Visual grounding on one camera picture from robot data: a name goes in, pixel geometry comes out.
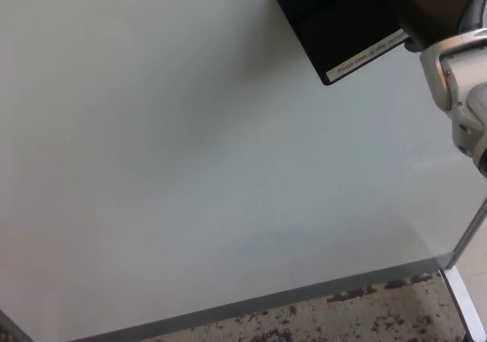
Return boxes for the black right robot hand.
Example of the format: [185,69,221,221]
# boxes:
[380,0,476,53]

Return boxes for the black magnetic container white label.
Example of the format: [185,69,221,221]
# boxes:
[273,0,408,87]

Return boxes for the whiteboard with silver frame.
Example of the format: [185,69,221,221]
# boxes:
[0,0,487,342]

